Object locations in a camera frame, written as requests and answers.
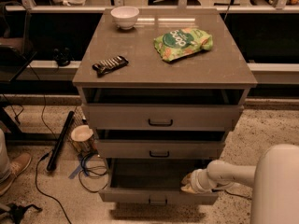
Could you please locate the white paper cup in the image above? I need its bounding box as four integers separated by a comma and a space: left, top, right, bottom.
71, 125, 94, 153

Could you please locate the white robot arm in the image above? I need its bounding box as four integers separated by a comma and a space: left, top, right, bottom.
181, 144, 299, 224

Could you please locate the black round device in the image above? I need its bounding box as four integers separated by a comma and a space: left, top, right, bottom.
53, 48, 73, 67

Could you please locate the light trouser leg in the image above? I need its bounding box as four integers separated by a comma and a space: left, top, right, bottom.
0, 129, 10, 183

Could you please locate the black cable on floor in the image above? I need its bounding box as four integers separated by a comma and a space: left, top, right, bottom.
35, 152, 73, 224

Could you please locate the grey three-drawer cabinet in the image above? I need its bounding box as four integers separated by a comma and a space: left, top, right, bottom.
72, 7, 259, 185

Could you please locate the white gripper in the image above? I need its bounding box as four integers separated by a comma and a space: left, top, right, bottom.
180, 169, 217, 194

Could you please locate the grey drawer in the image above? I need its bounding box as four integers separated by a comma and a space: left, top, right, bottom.
95, 140, 224, 160
99, 159, 218, 205
82, 104, 243, 131

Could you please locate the black tripod foot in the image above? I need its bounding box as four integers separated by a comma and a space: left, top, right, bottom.
0, 203, 42, 224

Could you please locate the grey top drawer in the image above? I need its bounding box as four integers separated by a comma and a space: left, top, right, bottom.
82, 104, 243, 131

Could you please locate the blue tape strip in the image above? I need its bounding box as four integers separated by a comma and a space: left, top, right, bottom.
68, 155, 90, 179

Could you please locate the grey middle drawer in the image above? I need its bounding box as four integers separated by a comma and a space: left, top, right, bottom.
95, 140, 224, 160

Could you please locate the brown shoe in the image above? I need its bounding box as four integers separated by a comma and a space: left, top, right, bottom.
0, 153, 32, 196

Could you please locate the grey bottom drawer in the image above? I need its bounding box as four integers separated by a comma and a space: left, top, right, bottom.
99, 159, 218, 205

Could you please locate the black striped candy bar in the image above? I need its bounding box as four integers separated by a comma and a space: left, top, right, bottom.
93, 56, 129, 77

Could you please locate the white bowl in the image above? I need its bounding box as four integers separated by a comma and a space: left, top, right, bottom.
110, 6, 139, 30

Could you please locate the black chair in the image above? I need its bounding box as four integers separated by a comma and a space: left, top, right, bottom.
0, 1, 36, 83

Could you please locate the black bar on floor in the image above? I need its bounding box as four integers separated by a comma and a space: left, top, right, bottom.
46, 111, 75, 172

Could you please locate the green snack bag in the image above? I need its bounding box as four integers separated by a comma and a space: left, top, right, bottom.
153, 28, 213, 63

